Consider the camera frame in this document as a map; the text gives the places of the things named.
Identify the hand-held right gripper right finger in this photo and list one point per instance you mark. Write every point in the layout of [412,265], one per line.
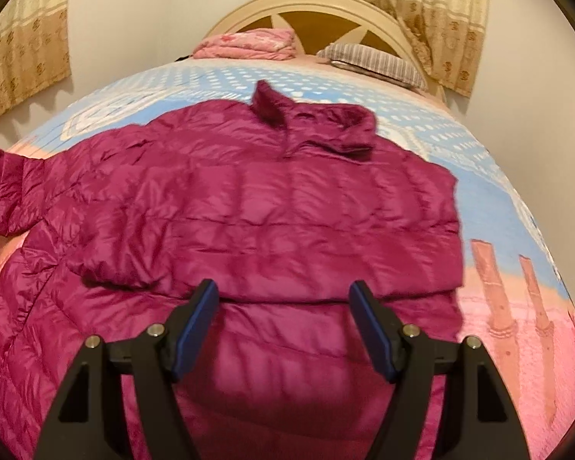
[371,330]

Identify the striped pillow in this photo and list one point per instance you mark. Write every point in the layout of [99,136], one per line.
[373,62]

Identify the folded pink quilt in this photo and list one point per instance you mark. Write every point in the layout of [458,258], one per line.
[249,43]

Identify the beige patterned curtain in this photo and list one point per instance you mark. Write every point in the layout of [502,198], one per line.
[412,9]
[24,48]

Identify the magenta puffer jacket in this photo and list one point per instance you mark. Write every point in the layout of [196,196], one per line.
[268,201]

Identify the cream wooden headboard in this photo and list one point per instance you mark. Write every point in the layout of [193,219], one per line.
[249,12]

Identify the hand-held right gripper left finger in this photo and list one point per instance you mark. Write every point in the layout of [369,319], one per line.
[196,330]

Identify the blue and pink printed blanket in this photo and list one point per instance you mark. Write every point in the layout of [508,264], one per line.
[484,211]

